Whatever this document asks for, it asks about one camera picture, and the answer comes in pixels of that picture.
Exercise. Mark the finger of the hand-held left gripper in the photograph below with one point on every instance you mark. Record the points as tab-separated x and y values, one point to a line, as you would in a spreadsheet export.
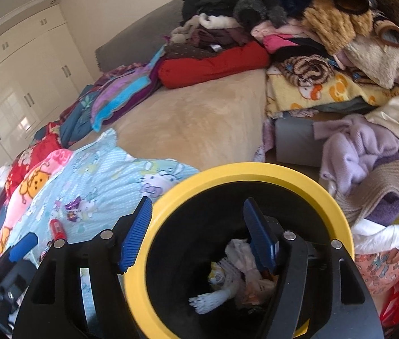
22	249

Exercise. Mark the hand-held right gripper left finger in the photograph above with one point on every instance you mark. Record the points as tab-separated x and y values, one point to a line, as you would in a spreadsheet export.
135	235

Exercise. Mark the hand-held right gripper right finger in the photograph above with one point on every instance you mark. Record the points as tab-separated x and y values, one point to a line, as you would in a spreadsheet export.
259	235

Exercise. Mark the white garment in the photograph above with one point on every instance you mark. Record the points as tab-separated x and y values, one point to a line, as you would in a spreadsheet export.
241	257

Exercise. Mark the red candy tube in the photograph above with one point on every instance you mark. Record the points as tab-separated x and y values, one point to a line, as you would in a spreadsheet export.
57	228

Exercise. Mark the yellow white snack wrapper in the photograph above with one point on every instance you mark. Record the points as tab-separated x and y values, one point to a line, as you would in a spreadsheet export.
217	273

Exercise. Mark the yellow-rimmed black bin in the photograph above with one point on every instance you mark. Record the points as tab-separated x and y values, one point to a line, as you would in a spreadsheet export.
220	176

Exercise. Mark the white pleated paper liner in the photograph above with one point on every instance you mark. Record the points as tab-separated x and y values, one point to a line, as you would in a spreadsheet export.
208	302

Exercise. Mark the pink bear-print blanket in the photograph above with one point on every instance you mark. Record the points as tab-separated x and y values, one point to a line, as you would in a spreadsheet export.
33	183

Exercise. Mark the purple candy wrapper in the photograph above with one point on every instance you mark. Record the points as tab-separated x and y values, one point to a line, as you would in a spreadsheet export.
73	206

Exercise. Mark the light blue cat-print blanket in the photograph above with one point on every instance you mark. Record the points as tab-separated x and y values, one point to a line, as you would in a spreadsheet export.
114	169

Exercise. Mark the grey box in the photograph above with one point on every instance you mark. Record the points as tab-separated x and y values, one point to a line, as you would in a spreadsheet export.
294	141

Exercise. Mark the white cloth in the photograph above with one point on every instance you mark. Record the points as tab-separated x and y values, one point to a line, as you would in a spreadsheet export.
379	236

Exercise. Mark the blue leaf-print quilt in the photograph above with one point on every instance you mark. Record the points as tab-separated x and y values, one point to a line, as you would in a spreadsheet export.
79	120

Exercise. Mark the lilac knit sweater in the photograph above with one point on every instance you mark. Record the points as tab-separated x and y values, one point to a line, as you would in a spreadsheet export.
355	148

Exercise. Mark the purple cloth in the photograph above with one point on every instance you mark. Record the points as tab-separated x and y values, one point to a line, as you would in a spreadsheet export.
386	212

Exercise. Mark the beige fleece blanket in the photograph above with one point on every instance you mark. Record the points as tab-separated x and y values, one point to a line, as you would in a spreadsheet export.
199	120

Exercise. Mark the beige knit sweater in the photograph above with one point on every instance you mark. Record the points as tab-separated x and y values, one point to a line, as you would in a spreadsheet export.
379	183

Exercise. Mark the pink printed cloth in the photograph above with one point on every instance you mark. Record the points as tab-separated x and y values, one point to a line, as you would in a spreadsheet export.
386	266

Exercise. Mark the purple striped blanket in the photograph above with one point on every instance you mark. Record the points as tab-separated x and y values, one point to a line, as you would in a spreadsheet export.
121	91

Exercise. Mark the dark red floral quilt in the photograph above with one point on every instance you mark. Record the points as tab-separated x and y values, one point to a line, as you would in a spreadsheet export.
121	70

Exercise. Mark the yellow cartoon-print blanket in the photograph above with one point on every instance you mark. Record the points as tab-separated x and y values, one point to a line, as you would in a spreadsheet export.
344	91

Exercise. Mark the brown striped cloth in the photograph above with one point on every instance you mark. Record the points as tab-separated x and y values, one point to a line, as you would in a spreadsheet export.
309	70

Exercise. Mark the red garment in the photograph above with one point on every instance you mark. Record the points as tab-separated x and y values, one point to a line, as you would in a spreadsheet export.
213	65

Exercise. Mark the white wardrobe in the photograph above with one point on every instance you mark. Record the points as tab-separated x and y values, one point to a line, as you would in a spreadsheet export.
26	60

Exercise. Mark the pink garment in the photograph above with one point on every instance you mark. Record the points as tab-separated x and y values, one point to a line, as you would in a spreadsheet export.
277	39

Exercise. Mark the dark maroon garment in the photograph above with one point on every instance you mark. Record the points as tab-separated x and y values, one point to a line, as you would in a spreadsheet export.
206	40

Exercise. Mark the cream sherpa cloth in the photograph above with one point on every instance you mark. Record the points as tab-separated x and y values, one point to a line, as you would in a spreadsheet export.
376	60

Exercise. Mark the tan fuzzy garment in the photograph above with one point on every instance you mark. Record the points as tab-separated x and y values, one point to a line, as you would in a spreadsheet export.
333	24

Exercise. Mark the grey fuzzy garment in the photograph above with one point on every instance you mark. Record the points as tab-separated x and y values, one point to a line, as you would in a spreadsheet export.
252	7

